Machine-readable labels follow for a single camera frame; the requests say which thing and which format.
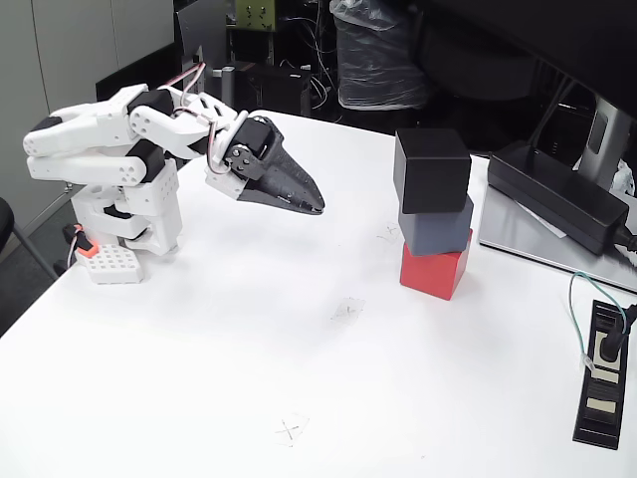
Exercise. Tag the black block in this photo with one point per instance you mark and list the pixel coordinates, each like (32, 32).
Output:
(433, 174)

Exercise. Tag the grey block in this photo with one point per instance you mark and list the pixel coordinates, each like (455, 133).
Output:
(438, 234)

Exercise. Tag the black computer case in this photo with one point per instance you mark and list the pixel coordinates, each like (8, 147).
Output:
(274, 89)

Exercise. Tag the green circuit board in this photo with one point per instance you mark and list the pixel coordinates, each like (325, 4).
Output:
(255, 15)

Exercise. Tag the red block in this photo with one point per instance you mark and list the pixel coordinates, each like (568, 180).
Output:
(430, 276)

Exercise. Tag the black power adapter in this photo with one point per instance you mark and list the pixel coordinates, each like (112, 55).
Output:
(552, 194)

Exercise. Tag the black chair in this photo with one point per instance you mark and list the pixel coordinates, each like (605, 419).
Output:
(4, 219)

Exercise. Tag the black monitor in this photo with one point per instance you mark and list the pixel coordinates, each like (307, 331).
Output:
(572, 40)

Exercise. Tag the silver monitor stand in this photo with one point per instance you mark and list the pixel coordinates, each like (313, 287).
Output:
(604, 139)

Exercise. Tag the white crumpled plastic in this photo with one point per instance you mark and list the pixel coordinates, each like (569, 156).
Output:
(624, 176)

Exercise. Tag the black power strip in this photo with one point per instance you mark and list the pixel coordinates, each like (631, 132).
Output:
(599, 398)

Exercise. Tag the grey metal post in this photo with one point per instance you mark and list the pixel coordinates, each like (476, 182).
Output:
(227, 84)

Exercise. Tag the silver monitor base plate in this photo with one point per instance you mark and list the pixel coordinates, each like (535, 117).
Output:
(522, 239)

